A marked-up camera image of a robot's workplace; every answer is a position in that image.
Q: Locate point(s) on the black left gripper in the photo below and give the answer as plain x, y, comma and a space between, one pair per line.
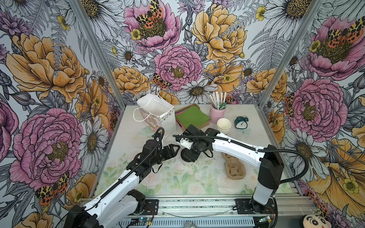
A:
165, 152

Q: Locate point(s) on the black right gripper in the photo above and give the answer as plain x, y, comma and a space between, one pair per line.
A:
192, 134

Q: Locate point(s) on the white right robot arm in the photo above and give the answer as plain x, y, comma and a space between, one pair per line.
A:
266, 159

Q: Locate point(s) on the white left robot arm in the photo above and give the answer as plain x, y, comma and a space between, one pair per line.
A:
121, 198

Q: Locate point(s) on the white floral gift bag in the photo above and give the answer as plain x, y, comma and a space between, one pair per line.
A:
156, 112

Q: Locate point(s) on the stack of paper cups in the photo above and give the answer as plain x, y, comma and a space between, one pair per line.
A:
223, 125

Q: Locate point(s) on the brown cardboard cup carrier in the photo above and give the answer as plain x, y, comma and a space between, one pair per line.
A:
234, 168

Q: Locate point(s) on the pink cup holder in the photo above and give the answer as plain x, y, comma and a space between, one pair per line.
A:
216, 114

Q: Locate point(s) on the teal alarm clock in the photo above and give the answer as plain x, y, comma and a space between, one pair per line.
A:
241, 122

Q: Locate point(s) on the cartoon plush toy head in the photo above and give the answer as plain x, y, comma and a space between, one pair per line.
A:
314, 221

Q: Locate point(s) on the aluminium front rail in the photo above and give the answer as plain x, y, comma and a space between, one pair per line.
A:
217, 212

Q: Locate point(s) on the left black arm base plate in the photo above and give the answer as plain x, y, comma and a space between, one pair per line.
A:
147, 207

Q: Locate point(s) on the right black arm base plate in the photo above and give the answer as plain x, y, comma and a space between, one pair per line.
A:
249, 206

